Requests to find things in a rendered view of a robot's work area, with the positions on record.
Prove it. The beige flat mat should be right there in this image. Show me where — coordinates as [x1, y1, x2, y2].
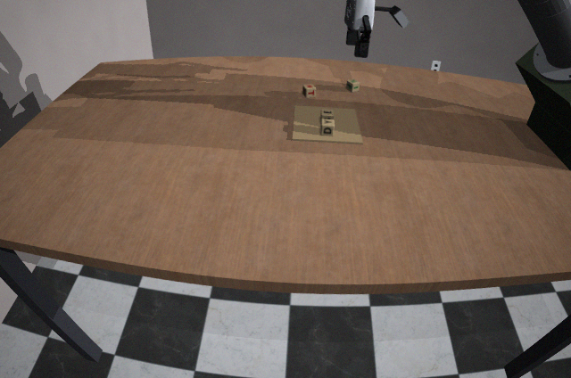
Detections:
[293, 105, 363, 144]

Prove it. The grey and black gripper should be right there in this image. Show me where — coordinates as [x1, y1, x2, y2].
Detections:
[344, 0, 375, 58]

